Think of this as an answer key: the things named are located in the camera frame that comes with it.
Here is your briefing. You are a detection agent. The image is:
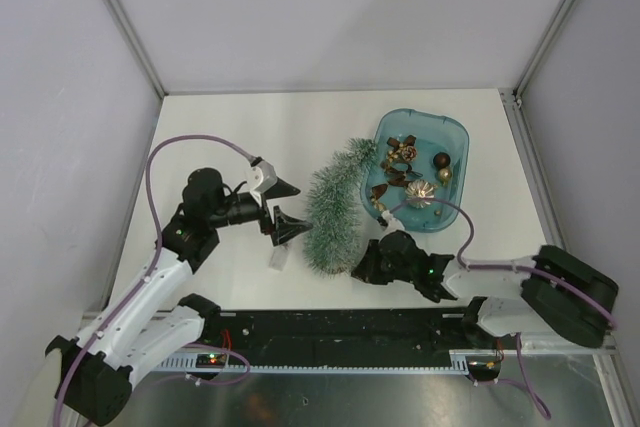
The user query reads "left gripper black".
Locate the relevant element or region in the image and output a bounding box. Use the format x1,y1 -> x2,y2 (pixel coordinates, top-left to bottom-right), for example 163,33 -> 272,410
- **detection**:
208,177 -> 312,245

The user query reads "clear plastic packet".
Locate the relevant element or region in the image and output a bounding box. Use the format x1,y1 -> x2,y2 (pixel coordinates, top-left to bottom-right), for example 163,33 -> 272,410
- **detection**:
269,244 -> 290,272

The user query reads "small frosted christmas tree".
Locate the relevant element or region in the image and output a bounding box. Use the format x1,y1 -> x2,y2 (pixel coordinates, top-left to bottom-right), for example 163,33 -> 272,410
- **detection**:
303,138 -> 377,276

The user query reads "large silver ribbed bauble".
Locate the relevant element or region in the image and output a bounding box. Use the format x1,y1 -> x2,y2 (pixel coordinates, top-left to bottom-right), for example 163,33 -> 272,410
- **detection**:
405,179 -> 437,209

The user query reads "blue plastic tub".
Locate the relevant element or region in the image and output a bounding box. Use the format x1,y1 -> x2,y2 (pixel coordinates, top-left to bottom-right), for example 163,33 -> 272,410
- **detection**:
360,109 -> 470,233

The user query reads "frosted pine cone ornament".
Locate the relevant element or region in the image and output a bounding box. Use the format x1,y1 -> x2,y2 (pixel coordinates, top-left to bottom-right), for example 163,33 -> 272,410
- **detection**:
398,145 -> 417,163

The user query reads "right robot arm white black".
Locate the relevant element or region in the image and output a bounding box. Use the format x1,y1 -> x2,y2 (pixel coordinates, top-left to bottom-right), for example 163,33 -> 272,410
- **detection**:
351,231 -> 619,348

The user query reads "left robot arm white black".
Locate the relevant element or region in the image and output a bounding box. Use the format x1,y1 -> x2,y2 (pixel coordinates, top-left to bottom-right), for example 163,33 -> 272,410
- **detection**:
47,160 -> 312,426

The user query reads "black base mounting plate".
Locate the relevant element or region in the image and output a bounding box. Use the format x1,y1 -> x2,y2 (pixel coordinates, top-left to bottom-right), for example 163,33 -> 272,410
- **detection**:
199,307 -> 496,359

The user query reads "small gold glitter bauble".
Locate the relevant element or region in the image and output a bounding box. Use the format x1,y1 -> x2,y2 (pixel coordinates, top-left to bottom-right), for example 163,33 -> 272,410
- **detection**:
437,167 -> 453,186

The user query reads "dark red bauble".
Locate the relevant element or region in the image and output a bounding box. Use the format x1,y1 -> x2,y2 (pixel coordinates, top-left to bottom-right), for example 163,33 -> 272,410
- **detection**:
432,152 -> 451,170

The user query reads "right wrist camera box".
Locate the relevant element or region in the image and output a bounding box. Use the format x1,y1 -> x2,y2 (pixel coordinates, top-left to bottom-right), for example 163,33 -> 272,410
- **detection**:
377,210 -> 405,236

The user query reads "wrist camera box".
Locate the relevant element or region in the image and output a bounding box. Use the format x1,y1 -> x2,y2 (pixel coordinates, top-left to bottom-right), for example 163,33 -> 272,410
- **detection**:
377,210 -> 405,236
245,157 -> 278,205

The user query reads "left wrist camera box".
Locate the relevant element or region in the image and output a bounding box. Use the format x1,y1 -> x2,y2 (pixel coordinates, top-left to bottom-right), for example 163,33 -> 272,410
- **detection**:
245,157 -> 278,205

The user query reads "grey slotted cable duct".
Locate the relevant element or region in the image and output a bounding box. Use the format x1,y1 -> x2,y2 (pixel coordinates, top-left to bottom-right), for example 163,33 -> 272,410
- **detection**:
154,350 -> 469,375

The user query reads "left aluminium frame post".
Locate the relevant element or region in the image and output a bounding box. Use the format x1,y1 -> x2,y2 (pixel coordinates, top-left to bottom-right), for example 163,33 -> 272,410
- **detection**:
102,0 -> 167,100

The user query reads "aluminium frame post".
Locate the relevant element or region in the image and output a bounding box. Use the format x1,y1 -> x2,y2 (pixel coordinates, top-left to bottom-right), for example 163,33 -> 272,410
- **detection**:
512,0 -> 580,99
102,0 -> 167,100

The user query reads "right aluminium frame post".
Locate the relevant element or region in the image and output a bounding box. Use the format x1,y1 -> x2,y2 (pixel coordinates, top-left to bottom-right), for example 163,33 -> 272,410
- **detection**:
512,0 -> 580,99

